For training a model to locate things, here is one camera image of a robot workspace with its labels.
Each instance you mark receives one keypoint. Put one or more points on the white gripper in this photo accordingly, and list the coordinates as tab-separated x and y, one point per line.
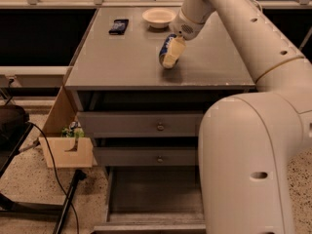
182	28

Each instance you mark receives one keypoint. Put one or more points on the green snack bags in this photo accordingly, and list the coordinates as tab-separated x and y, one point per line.
72	130

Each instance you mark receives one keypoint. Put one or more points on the wooden box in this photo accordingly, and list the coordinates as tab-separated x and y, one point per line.
63	142

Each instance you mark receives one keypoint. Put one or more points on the grey middle drawer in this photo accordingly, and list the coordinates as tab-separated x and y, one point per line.
156	156

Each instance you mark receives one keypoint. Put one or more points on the blue pepsi can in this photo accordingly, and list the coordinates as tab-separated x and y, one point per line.
165	47

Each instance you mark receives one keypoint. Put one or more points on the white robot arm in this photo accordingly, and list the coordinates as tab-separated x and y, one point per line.
246	141

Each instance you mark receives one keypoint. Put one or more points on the grey drawer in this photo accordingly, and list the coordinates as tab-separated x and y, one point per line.
156	156
140	124
153	200

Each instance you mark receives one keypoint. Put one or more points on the grey top drawer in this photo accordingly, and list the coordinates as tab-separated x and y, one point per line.
140	124

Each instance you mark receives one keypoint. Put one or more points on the grey bottom drawer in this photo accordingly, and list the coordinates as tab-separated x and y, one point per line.
153	200

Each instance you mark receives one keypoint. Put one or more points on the grey drawer cabinet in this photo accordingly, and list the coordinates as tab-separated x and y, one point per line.
123	73

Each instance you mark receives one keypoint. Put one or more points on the metal rail beam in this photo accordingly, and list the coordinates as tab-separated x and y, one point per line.
33	76

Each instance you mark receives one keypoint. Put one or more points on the black bag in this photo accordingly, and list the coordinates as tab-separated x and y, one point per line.
12	117

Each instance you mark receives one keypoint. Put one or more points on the white bowl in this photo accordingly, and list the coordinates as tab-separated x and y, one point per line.
158	17

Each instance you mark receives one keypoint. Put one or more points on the dark blue snack packet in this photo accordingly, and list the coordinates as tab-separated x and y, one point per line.
119	27

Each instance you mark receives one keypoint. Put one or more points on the black stand frame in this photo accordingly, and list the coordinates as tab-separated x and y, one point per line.
11	148

